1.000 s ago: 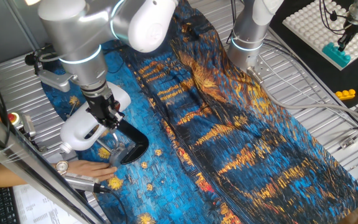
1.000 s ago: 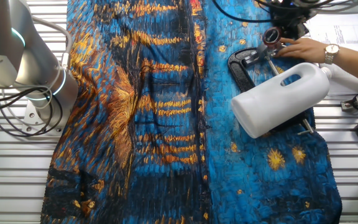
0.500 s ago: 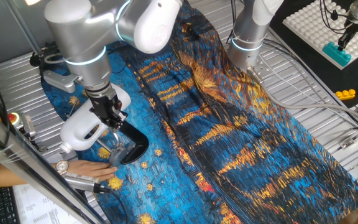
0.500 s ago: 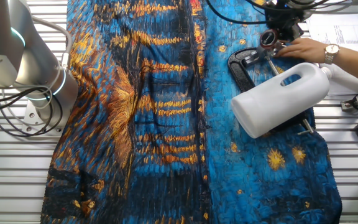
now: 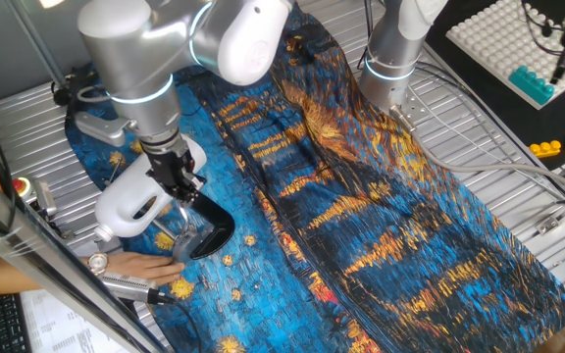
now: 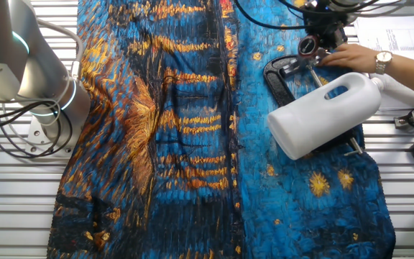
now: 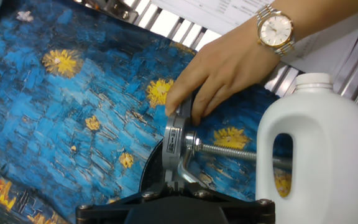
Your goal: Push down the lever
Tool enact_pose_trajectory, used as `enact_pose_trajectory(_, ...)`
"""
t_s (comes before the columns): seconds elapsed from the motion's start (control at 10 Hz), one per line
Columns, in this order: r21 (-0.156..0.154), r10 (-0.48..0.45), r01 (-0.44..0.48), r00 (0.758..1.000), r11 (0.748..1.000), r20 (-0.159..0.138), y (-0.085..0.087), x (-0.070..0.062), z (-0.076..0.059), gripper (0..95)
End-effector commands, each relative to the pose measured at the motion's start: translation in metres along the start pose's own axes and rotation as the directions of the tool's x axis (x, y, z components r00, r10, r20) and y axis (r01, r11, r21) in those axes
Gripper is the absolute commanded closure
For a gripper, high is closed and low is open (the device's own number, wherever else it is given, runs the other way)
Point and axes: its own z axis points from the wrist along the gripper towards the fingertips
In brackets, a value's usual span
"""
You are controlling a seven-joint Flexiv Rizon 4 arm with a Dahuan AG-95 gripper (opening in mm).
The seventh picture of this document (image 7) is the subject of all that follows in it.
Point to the gold silver wristwatch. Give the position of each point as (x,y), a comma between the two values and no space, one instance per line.
(275,30)

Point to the bare person hand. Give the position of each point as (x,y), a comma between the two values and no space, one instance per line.
(228,68)

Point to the blue starry night cloth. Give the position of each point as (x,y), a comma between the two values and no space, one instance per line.
(57,109)

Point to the white plastic jug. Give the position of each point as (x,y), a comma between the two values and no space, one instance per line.
(322,155)

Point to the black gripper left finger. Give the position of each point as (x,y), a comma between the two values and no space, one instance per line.
(104,211)

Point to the aluminium frame beam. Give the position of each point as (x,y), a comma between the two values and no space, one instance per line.
(117,9)

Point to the printed table paper sheet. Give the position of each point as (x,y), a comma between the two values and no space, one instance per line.
(322,53)

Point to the silver lever base bracket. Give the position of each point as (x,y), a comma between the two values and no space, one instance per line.
(172,143)

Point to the bare person forearm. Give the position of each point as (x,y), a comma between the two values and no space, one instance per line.
(322,15)

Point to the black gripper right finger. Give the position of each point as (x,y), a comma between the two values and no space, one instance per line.
(250,213)

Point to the black C-clamp with screw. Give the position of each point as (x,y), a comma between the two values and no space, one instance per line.
(151,174)

